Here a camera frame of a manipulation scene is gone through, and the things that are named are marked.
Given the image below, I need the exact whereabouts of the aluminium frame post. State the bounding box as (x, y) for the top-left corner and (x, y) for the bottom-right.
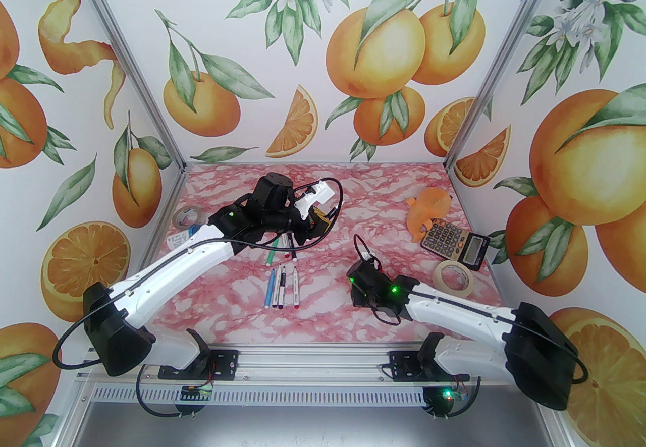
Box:
(55, 0), (187, 173)
(443, 0), (583, 172)

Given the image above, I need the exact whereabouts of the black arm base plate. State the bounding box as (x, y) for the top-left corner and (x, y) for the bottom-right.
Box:
(158, 348), (239, 381)
(388, 350), (429, 382)

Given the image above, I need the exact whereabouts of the long aluminium frame rail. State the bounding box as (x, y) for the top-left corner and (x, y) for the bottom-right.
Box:
(76, 340), (548, 387)

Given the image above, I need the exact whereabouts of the clear tape roll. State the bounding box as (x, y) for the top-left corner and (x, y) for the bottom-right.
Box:
(172, 207), (205, 230)

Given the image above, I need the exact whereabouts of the grey desk calculator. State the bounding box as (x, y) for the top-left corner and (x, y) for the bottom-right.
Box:
(420, 219), (491, 268)

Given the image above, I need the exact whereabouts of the white slotted cable duct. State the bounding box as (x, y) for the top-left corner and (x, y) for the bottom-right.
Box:
(88, 384), (435, 406)

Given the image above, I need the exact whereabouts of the pink marble patterned mat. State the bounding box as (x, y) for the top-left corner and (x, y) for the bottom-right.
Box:
(129, 162), (508, 346)

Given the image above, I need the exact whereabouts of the orange plush toy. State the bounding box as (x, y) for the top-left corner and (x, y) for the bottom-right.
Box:
(405, 187), (452, 244)

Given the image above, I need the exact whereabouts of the beige masking tape roll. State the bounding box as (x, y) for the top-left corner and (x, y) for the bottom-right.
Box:
(433, 260), (476, 295)

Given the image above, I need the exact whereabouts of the white bottle blue cap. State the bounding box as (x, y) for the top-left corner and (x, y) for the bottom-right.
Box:
(167, 227), (200, 250)

